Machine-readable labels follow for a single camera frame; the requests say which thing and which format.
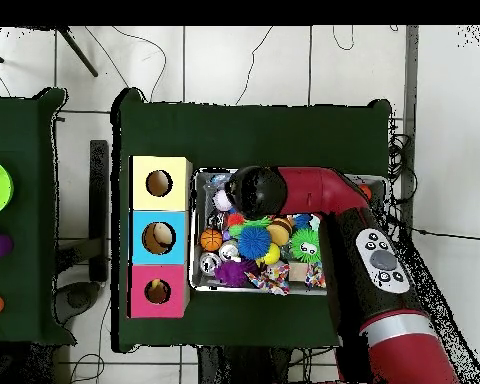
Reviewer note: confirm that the blue fuzzy ball toy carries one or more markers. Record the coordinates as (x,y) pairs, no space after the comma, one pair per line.
(254,242)

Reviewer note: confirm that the toy hamburger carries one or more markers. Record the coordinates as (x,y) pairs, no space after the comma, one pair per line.
(280,232)

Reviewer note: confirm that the yellow plush toy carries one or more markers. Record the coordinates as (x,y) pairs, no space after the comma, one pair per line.
(155,284)

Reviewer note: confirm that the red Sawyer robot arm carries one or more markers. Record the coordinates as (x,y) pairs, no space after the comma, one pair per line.
(316,192)

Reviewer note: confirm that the shallow clear mesh bin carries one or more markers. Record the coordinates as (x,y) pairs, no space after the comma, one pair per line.
(200,280)

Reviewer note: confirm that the wooden box with three holes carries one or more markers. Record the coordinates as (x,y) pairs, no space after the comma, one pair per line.
(160,164)

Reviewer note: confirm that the white dimpled ball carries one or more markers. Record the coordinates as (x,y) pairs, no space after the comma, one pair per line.
(222,200)

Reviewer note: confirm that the small toy basketball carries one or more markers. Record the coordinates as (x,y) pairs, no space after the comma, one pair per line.
(211,239)

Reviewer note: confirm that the large yellow ball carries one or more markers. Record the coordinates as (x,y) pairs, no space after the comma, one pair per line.
(272,254)

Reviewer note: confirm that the purple spiky toy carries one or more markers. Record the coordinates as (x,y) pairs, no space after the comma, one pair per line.
(232,273)

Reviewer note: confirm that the green fuzzy toy with eyes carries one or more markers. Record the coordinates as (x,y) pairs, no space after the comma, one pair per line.
(306,244)

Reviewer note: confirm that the dark green tablecloth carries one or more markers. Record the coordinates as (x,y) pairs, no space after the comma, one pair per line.
(20,132)
(256,136)

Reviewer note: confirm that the black tripod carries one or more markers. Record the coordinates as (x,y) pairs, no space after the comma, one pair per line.
(78,52)

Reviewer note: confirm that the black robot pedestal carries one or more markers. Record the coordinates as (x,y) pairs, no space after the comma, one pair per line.
(240,368)

